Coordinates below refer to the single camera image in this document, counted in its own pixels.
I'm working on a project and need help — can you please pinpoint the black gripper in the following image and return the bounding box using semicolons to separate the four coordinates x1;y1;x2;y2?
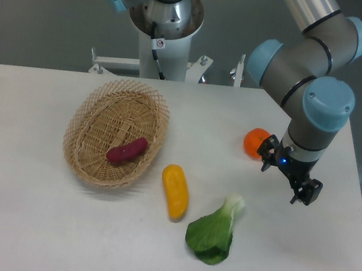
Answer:
257;134;323;206

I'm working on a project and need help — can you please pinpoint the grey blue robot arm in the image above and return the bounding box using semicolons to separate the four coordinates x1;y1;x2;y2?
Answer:
110;0;362;205

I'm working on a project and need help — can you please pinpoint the purple sweet potato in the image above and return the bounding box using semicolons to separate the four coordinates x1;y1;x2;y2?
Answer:
106;137;148;164

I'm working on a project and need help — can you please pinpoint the woven wicker basket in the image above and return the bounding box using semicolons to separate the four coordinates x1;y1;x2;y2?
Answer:
63;80;170;188

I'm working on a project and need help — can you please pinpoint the orange tangerine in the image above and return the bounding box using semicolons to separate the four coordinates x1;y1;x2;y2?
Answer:
243;128;270;160

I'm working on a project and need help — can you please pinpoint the green bok choy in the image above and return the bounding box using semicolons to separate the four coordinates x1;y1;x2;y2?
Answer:
185;193;245;266

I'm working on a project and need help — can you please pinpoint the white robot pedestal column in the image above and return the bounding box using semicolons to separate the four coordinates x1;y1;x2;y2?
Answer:
129;0;204;82

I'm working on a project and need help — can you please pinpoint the black cable on pedestal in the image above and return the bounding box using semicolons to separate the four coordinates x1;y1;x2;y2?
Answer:
144;21;175;82

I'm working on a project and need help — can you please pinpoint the white metal base frame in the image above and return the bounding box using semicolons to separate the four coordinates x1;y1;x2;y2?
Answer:
86;30;248;96

